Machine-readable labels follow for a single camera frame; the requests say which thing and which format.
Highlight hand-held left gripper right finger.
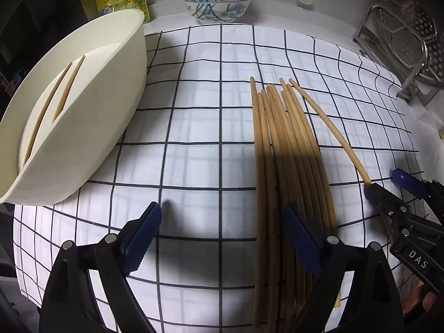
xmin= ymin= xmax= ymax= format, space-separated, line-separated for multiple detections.
xmin=282 ymin=204 xmax=405 ymax=333

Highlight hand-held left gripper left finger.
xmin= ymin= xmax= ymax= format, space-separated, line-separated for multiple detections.
xmin=39 ymin=201 xmax=162 ymax=333

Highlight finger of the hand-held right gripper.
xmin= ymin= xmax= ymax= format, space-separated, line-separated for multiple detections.
xmin=391 ymin=168 xmax=444 ymax=216
xmin=364 ymin=183 xmax=444 ymax=238

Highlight long wooden chopstick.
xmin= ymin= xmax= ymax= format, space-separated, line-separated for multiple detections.
xmin=289 ymin=78 xmax=373 ymax=186

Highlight pile of wooden chopsticks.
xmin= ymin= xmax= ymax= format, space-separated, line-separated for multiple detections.
xmin=250 ymin=76 xmax=342 ymax=333

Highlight cream plastic basin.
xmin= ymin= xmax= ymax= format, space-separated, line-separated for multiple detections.
xmin=0 ymin=8 xmax=148 ymax=206

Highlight two chopsticks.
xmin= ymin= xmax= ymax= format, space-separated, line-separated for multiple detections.
xmin=22 ymin=62 xmax=74 ymax=166

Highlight person's right hand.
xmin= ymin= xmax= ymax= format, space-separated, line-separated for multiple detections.
xmin=402 ymin=275 xmax=444 ymax=320

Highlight metal steamer rack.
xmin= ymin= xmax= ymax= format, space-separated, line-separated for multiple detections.
xmin=354 ymin=0 xmax=444 ymax=103

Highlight white black checked cloth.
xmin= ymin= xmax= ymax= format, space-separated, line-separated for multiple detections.
xmin=12 ymin=24 xmax=425 ymax=333

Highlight round-holed metal steamer plate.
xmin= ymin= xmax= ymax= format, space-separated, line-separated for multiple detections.
xmin=404 ymin=2 xmax=444 ymax=87

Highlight embossed perforated steamer plate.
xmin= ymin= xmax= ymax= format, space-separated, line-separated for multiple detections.
xmin=376 ymin=7 xmax=428 ymax=73

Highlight black appliance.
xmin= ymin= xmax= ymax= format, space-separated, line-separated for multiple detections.
xmin=0 ymin=0 xmax=101 ymax=87

